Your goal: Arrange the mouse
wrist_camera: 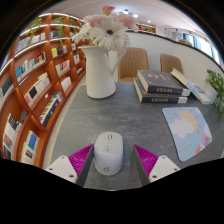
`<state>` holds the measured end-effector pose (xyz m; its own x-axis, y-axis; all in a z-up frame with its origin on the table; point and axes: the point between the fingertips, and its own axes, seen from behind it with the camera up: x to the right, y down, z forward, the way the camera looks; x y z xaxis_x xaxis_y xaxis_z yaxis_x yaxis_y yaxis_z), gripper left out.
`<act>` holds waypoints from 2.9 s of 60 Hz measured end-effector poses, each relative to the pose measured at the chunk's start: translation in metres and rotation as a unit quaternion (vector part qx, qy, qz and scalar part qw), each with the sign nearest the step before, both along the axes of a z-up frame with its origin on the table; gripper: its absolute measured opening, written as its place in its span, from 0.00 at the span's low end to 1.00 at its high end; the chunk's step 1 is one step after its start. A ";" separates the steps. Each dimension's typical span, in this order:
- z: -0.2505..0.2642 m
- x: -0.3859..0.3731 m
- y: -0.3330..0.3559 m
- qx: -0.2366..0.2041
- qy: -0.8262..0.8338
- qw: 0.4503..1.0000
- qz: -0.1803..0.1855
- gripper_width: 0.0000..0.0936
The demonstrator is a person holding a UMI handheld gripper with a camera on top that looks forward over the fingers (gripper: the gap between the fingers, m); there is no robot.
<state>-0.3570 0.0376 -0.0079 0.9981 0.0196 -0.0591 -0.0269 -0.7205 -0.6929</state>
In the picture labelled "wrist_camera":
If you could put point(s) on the multi-bulb ceiling lamp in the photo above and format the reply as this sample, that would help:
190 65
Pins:
126 12

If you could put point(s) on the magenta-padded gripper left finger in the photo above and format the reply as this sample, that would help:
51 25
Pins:
61 166

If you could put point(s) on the white ceramic pitcher vase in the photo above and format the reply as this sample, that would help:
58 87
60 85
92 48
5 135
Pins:
98 76

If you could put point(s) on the green plant in white pot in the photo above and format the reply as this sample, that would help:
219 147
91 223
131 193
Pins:
216 83

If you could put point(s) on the blue and white book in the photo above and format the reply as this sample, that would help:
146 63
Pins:
201 95

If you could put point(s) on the tan upholstered chair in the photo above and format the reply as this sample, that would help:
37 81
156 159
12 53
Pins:
170 62
133 63

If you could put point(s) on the red-brown wooden bookshelf unit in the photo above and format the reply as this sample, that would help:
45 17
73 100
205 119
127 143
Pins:
33 83

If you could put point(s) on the white black-edged desk partition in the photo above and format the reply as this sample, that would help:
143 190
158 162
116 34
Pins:
153 43

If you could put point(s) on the thick white book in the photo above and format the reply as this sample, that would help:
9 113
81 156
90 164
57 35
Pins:
181 78

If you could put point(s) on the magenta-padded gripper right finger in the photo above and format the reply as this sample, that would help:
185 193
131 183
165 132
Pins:
163 167

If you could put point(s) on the sun and cloud mouse pad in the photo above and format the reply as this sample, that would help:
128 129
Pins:
186 133

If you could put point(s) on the window with curtains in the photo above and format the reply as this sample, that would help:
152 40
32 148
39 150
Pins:
200 43

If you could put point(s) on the white computer mouse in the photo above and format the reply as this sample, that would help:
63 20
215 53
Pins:
108 156

